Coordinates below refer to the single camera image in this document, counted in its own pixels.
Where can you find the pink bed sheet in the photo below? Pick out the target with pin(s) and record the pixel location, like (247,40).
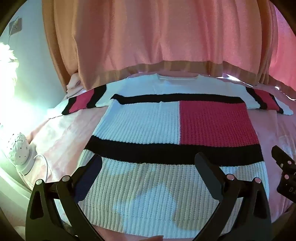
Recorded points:
(64,129)

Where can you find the bright white lamp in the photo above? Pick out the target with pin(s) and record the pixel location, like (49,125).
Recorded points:
(7,67)

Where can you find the wall socket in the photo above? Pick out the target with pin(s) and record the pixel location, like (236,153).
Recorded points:
(15,26)

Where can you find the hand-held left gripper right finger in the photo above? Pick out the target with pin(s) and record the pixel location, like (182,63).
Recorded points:
(205,166)

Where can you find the pink orange curtain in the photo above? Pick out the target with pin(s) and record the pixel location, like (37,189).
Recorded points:
(148,30)

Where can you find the white black red knit sweater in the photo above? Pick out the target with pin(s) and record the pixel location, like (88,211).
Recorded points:
(138,125)

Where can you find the pink pillow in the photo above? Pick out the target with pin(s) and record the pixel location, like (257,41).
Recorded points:
(74,84)

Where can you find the white dotted night light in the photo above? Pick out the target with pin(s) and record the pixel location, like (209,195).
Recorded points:
(19,148)

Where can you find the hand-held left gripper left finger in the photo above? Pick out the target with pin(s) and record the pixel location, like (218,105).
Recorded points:
(92,171)

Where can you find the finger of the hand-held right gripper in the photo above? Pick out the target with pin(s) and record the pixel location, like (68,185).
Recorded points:
(281,157)

